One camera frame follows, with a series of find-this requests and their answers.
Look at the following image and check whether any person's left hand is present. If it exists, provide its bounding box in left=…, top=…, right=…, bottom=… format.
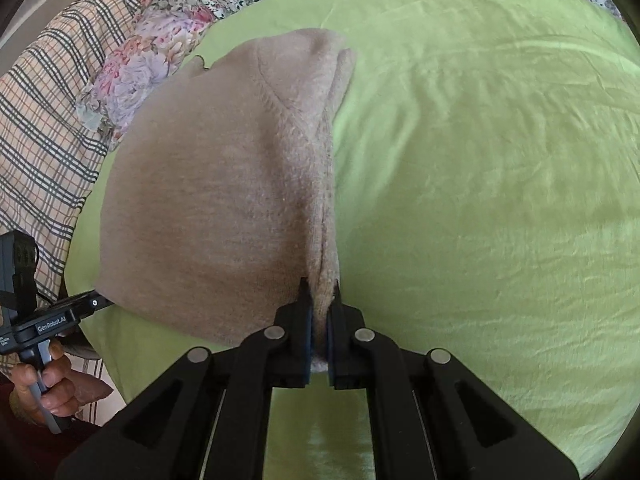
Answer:
left=10, top=340, right=82, bottom=418

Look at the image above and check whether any green bed sheet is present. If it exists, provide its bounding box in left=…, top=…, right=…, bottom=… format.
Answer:
left=65, top=0, right=640, bottom=480

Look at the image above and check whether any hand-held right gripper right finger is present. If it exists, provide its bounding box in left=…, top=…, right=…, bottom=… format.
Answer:
left=327, top=280, right=581, bottom=480

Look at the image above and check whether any beige knitted sweater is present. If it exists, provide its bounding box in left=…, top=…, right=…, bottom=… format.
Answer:
left=97, top=27, right=359, bottom=376

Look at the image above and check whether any large-flower print pillow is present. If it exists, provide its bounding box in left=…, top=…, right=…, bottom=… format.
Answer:
left=75, top=7, right=217, bottom=152

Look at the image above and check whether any plaid blanket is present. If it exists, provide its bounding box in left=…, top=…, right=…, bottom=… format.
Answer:
left=0, top=0, right=157, bottom=428

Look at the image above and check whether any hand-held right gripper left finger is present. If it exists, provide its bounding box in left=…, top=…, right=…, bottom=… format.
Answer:
left=55, top=276, right=316, bottom=480

